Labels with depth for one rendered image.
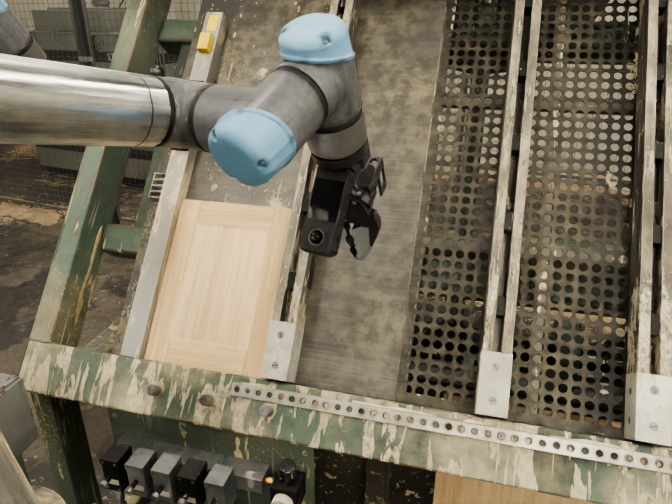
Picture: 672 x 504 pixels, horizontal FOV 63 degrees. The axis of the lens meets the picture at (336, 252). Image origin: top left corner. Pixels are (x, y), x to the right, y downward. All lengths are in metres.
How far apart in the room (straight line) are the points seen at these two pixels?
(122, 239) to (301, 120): 1.07
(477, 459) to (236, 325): 0.60
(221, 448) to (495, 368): 0.62
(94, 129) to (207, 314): 0.84
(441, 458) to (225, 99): 0.84
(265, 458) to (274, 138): 0.89
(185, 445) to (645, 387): 0.97
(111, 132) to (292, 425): 0.81
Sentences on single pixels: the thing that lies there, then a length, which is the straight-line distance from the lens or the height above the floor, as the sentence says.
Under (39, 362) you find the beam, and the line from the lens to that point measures 1.53.
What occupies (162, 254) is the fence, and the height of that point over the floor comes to 1.10.
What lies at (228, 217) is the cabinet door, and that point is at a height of 1.18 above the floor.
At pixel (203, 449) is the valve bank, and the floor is 0.74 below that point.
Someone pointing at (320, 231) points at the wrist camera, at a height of 1.40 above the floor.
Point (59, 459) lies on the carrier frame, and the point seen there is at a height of 0.57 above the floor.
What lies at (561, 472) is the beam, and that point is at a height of 0.85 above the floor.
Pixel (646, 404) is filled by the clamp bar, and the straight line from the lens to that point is 1.20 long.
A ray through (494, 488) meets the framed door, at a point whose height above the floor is 0.55.
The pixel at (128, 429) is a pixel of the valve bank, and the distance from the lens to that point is 1.43.
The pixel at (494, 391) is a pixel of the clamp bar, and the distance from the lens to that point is 1.15.
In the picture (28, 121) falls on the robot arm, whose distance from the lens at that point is 0.54.
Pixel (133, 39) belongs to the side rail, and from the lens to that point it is 1.74.
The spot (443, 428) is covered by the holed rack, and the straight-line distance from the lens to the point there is 1.17.
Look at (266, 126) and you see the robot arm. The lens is 0.53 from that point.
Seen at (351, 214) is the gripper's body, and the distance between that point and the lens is 0.73.
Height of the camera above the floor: 1.65
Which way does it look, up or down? 24 degrees down
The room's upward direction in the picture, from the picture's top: straight up
